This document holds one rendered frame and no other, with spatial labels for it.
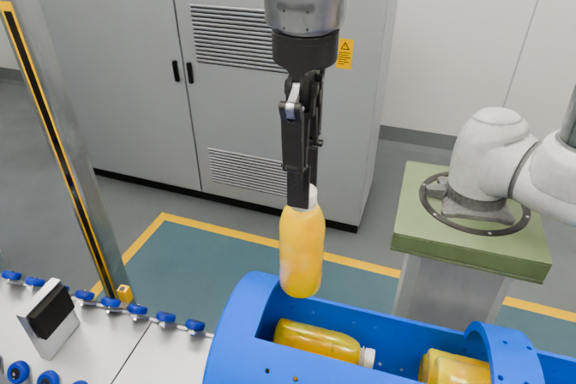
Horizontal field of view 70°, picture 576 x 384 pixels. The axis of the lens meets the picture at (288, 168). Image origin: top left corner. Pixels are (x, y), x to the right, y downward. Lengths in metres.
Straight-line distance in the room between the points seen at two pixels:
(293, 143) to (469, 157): 0.70
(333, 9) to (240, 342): 0.49
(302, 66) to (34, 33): 0.75
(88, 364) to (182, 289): 1.35
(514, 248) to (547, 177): 0.21
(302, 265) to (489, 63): 2.87
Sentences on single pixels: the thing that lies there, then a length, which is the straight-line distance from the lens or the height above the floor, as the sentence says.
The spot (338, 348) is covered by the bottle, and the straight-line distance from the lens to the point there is 0.85.
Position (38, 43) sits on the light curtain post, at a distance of 1.09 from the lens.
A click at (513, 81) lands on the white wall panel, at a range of 3.42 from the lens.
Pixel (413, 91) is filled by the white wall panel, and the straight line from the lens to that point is 3.43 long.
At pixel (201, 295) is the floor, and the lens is 2.33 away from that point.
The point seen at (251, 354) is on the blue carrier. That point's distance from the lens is 0.67.
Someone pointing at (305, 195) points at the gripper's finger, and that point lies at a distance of 0.55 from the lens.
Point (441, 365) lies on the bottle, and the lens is 0.73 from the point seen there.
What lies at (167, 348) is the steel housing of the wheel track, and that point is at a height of 0.93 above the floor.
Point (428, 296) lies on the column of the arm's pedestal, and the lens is 1.33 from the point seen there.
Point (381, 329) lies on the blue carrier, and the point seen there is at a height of 1.07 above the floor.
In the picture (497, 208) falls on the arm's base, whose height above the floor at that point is 1.10.
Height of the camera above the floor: 1.78
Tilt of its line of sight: 34 degrees down
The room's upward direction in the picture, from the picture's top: straight up
